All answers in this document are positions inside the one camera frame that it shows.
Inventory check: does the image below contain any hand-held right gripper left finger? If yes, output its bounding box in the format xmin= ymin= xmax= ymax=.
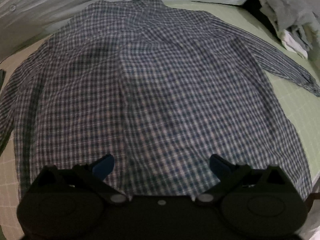
xmin=37 ymin=154 xmax=130 ymax=205

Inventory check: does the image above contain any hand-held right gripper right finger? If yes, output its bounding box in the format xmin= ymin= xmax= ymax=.
xmin=195 ymin=154 xmax=288 ymax=205

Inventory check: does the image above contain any blue plaid shirt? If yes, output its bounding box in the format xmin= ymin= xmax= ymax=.
xmin=0 ymin=0 xmax=320 ymax=205

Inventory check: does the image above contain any white cloth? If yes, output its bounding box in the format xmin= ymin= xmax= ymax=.
xmin=281 ymin=29 xmax=310 ymax=60

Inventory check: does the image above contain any carrot printed pale sheet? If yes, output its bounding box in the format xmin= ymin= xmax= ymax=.
xmin=0 ymin=0 xmax=260 ymax=64

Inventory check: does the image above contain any grey garment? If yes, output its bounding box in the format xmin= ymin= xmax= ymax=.
xmin=257 ymin=0 xmax=320 ymax=62

